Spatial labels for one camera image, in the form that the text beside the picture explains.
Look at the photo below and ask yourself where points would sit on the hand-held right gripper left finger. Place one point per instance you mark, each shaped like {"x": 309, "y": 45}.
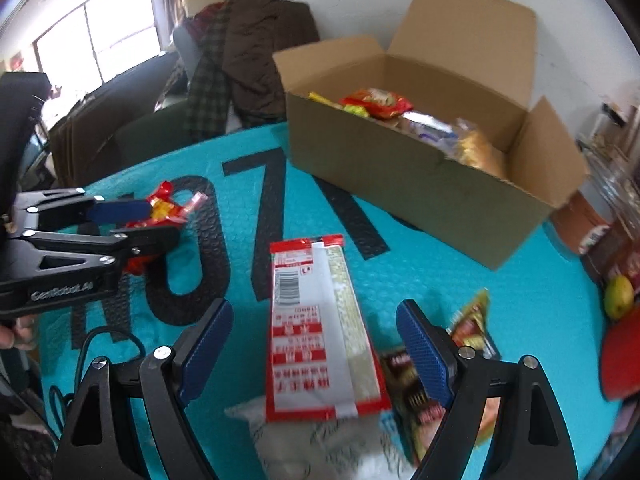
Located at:
{"x": 205, "y": 350}

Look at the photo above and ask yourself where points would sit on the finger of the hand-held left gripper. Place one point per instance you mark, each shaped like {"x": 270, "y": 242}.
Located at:
{"x": 120, "y": 211}
{"x": 150, "y": 240}

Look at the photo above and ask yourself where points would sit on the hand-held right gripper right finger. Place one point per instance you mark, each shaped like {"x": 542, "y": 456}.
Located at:
{"x": 425, "y": 355}

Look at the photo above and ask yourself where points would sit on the red yellow snack packet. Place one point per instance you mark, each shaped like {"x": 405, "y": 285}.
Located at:
{"x": 165, "y": 207}

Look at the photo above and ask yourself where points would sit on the dark red striped snack packet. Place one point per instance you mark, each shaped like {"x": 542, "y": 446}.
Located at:
{"x": 415, "y": 400}

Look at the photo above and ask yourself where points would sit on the dark red yellow-edged packet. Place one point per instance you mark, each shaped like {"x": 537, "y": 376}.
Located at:
{"x": 470, "y": 325}

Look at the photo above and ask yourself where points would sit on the red white noodle packet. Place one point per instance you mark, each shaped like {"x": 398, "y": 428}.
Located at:
{"x": 310, "y": 335}

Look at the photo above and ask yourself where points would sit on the white grey-print snack packet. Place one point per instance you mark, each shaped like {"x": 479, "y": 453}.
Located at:
{"x": 310, "y": 445}

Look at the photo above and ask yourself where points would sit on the cardboard box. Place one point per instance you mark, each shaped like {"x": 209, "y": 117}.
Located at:
{"x": 400, "y": 175}

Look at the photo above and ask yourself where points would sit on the yellow biscuit packet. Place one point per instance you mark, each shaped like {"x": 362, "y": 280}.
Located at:
{"x": 477, "y": 150}

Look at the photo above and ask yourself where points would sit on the small yellow snack packet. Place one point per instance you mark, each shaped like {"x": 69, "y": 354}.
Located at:
{"x": 325, "y": 99}

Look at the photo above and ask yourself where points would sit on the white purple snack packet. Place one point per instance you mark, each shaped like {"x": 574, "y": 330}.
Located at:
{"x": 430, "y": 127}

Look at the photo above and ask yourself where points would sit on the red orange snack packet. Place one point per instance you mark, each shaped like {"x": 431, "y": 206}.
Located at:
{"x": 375, "y": 101}

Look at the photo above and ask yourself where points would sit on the person's left hand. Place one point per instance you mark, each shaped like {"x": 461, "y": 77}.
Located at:
{"x": 17, "y": 332}

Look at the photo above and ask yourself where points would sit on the teal printed mat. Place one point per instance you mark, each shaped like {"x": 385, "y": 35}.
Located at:
{"x": 500, "y": 320}

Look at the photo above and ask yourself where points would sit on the dark green sofa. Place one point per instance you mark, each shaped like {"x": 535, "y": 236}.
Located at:
{"x": 160, "y": 130}

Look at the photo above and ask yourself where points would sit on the window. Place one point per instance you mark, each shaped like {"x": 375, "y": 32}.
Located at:
{"x": 100, "y": 30}

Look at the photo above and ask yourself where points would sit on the red bottle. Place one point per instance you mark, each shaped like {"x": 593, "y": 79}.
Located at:
{"x": 625, "y": 360}

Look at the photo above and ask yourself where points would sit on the clear jar brown powder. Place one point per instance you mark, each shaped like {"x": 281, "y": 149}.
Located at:
{"x": 575, "y": 220}

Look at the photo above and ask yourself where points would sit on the green fruit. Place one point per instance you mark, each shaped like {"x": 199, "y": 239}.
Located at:
{"x": 619, "y": 297}

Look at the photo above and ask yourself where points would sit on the brown labelled jar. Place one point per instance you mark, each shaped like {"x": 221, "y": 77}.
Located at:
{"x": 615, "y": 260}

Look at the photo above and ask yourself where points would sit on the red striped cloth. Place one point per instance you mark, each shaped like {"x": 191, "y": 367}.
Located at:
{"x": 207, "y": 17}

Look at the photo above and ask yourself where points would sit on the brown jacket on chair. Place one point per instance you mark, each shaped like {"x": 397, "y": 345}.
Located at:
{"x": 270, "y": 55}

